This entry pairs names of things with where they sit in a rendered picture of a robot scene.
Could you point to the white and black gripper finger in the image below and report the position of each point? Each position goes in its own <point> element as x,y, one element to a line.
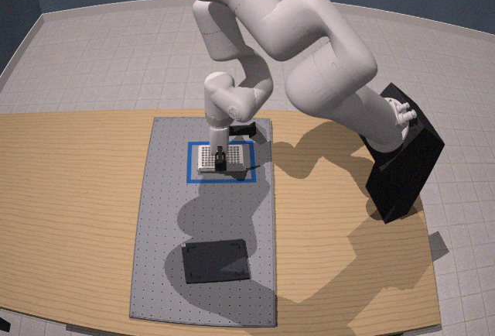
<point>220,163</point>

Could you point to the blue tape outline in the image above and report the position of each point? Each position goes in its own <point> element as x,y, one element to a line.
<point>189,160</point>

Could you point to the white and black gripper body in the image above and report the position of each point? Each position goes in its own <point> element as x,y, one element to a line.
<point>219,136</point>

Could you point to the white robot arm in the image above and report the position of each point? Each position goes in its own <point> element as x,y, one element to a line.
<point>317,86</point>

